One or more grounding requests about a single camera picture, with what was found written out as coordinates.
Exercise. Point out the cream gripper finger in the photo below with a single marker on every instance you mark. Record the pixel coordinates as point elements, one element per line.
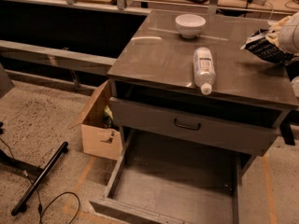
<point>272,37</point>
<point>277,25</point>

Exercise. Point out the blue chip bag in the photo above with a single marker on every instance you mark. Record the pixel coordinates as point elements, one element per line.
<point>259,45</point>

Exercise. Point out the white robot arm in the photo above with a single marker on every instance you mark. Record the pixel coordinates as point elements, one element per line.
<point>285,34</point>

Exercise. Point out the grey drawer cabinet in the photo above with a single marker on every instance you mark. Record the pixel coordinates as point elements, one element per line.
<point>156,68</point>

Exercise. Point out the open grey middle drawer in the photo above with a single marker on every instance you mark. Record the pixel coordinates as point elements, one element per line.
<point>163,180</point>

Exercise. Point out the clear plastic water bottle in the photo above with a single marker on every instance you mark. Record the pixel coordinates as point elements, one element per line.
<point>203,70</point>

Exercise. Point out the white ceramic bowl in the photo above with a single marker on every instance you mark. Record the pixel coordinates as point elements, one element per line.
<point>190,25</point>

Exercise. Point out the green packet in box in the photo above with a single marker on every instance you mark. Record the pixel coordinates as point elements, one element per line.
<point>108,117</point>

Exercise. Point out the brown cardboard box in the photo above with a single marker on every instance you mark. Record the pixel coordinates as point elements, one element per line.
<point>97,138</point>

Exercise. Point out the black metal stand leg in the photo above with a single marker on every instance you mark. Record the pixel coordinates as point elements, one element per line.
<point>21,204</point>

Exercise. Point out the grey upper drawer with handle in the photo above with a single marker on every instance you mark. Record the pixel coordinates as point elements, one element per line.
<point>240,137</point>

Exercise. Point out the grey metal rail beam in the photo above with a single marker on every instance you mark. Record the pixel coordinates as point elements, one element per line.
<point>62,58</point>

